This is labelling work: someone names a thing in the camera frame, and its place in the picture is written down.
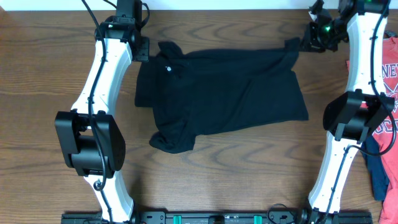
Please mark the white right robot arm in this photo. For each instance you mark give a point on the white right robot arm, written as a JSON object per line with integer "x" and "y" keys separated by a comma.
{"x": 357, "y": 113}

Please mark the navy blue garment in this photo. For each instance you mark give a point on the navy blue garment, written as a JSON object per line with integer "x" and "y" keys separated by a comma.
{"x": 378, "y": 176}

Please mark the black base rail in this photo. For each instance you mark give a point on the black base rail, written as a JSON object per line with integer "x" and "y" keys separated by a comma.
{"x": 218, "y": 218}

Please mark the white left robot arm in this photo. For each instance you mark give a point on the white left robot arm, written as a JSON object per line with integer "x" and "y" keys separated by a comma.
{"x": 89, "y": 137}

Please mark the red printed t-shirt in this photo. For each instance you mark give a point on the red printed t-shirt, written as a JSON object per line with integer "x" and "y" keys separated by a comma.
{"x": 383, "y": 133}

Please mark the black polo shirt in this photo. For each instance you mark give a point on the black polo shirt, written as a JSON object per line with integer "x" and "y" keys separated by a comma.
{"x": 218, "y": 90}

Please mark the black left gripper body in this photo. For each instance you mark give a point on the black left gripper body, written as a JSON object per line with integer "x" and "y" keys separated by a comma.
{"x": 143, "y": 51}

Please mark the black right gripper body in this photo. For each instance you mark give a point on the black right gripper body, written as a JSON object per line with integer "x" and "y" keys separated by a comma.
{"x": 321, "y": 39}

